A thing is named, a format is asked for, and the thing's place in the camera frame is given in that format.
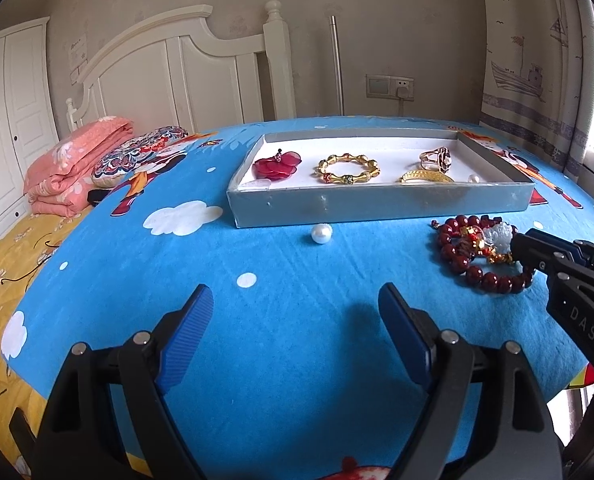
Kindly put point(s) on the yellow floral bed sheet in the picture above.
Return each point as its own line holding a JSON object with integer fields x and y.
{"x": 7, "y": 270}

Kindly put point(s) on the blue cartoon tablecloth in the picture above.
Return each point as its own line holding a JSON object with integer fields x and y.
{"x": 277, "y": 270}

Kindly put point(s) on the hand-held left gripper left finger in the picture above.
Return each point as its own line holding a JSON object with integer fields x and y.
{"x": 187, "y": 340}

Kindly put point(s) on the patterned round pillow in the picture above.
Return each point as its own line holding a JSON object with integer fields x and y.
{"x": 127, "y": 157}

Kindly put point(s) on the red flower brooch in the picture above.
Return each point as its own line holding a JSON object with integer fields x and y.
{"x": 277, "y": 166}

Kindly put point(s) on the gold bangle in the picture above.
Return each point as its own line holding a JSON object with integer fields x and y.
{"x": 427, "y": 176}

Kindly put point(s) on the paper wall notice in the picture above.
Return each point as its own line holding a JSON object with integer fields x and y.
{"x": 78, "y": 57}

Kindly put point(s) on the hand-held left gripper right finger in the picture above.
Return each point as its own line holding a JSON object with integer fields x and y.
{"x": 407, "y": 335}

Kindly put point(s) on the white wardrobe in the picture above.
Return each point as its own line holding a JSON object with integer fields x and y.
{"x": 7, "y": 125}

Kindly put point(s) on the large white pearl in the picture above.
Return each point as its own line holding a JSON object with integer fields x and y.
{"x": 321, "y": 234}

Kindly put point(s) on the grey cardboard tray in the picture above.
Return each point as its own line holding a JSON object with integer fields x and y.
{"x": 377, "y": 210}

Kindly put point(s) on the white wall switch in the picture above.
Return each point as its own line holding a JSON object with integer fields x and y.
{"x": 378, "y": 86}

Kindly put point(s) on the silver metal pole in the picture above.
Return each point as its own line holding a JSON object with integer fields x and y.
{"x": 336, "y": 65}

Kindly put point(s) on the white wooden headboard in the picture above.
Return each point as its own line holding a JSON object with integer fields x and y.
{"x": 152, "y": 70}

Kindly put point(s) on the pink folded quilt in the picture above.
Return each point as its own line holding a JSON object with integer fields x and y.
{"x": 72, "y": 165}

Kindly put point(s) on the ship print curtain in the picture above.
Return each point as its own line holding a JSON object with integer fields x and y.
{"x": 527, "y": 35}

